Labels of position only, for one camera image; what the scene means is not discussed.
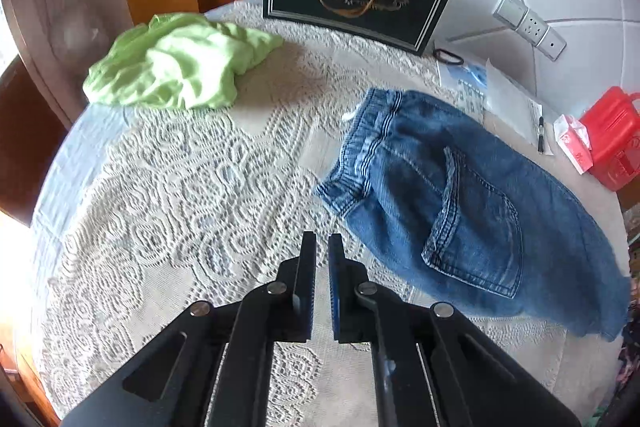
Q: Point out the white wall outlet plate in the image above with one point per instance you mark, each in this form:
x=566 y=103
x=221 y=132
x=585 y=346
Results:
x=551 y=45

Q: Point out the blue denim jeans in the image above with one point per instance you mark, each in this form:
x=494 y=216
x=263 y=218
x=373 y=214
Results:
x=475 y=217

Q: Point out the green cloth garment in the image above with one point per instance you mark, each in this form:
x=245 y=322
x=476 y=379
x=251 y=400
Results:
x=175 y=62

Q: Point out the red white small packet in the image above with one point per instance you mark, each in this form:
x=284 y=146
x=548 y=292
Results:
x=572 y=142

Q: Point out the white wall switch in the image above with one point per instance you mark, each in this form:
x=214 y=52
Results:
x=510 y=7

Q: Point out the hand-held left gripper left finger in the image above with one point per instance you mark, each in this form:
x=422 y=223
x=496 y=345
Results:
x=308 y=287

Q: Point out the white lace tablecloth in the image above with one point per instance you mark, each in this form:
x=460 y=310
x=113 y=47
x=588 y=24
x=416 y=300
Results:
x=175 y=207

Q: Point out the white wall power socket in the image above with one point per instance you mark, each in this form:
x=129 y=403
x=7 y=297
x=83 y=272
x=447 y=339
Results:
x=533 y=28

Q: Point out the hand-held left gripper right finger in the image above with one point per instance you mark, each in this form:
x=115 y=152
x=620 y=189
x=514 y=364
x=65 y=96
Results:
x=335 y=289

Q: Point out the red plastic carry case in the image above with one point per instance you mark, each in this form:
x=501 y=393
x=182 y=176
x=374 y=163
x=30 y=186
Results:
x=612 y=137

